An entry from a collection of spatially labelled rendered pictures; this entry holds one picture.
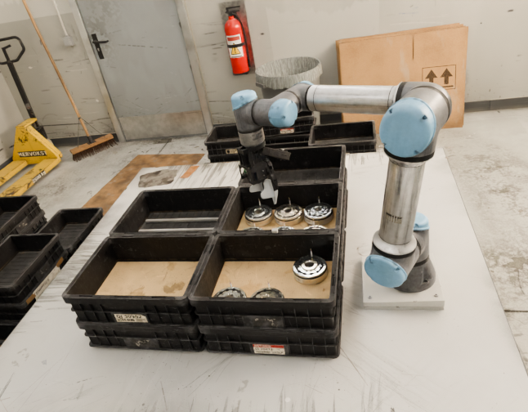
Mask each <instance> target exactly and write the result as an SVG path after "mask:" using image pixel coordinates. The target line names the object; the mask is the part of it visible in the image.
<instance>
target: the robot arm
mask: <svg viewBox="0 0 528 412"><path fill-rule="evenodd" d="M231 104H232V108H233V110H232V111H233V112H234V116H235V121H236V126H237V129H238V134H239V139H240V143H241V145H242V146H241V147H239V148H236V149H237V152H238V156H239V161H240V164H238V165H239V172H240V176H241V179H244V178H248V180H249V183H250V184H252V186H251V187H250V188H249V191H250V192H257V191H261V197H262V199H268V198H272V199H273V202H274V204H276V201H277V196H278V181H277V177H276V175H275V171H274V169H273V166H272V163H271V161H270V160H269V158H268V157H266V156H265V155H267V156H271V157H275V158H277V159H279V160H284V161H285V160H289V157H290V154H291V153H289V152H288V151H287V150H285V149H278V150H277V149H273V148H270V147H266V146H265V145H266V143H265V136H264V131H263V127H262V126H269V127H277V128H282V127H290V126H292V125H293V124H294V121H295V120H296V119H297V116H298V113H299V112H301V111H315V112H331V113H348V114H379V115H384V116H383V118H382V121H381V123H380V127H379V136H380V139H381V142H382V143H383V144H384V148H383V151H384V153H385V155H386V156H387V157H388V158H389V160H388V167H387V179H386V185H385V191H384V197H383V210H382V216H381V222H380V228H379V230H377V231H376V232H375V233H374V236H373V241H372V247H371V252H370V254H369V256H368V257H367V258H366V259H365V263H364V268H365V272H366V274H367V275H368V276H369V277H370V278H371V280H373V281H374V282H375V283H377V284H380V285H381V286H384V287H387V288H394V289H397V290H399V291H402V292H406V293H418V292H422V291H424V290H427V289H429V288H431V287H432V286H433V285H434V283H435V281H436V271H435V268H434V266H433V265H432V261H431V259H430V257H429V228H430V226H429V221H428V218H427V217H426V216H425V215H424V214H422V213H419V212H417V208H418V200H419V196H420V190H421V186H422V182H423V174H424V169H425V164H426V162H427V161H429V160H430V159H432V158H433V156H434V154H435V149H436V143H437V138H438V134H439V131H440V130H441V128H442V127H443V126H444V125H445V124H446V122H447V121H448V120H449V118H450V115H451V112H452V100H451V97H450V95H449V93H448V92H447V91H446V90H445V89H444V88H443V87H442V86H440V85H438V84H436V83H430V82H400V83H399V84H398V85H397V86H364V85H314V84H313V83H310V82H309V81H301V82H300V83H295V84H294V85H293V86H292V87H291V88H289V89H287V90H286V91H284V92H281V93H280V94H279V95H277V96H275V97H273V98H271V99H257V96H256V92H255V91H253V90H244V91H240V92H237V93H235V94H234V95H233V96H232V97H231ZM241 168H244V172H245V174H244V175H243V176H242V172H241ZM267 178H268V179H267Z"/></svg>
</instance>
